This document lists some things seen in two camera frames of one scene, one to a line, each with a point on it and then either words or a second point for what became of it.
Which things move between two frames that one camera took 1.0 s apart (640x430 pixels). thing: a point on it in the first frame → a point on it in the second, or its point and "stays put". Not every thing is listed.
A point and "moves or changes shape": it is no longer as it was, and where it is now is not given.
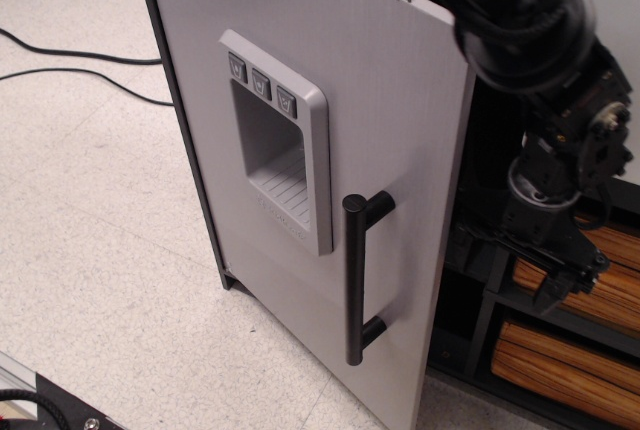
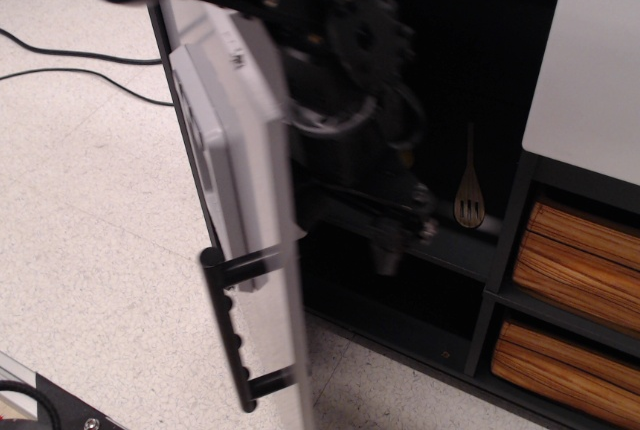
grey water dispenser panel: [282, 119] → [221, 106]
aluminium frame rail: [16, 376] stays put
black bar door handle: [359, 213] → [223, 269]
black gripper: [548, 240] → [367, 185]
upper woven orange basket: [614, 297] stays put
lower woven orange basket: [581, 373] stays put
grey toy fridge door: [304, 81] moves or changes shape
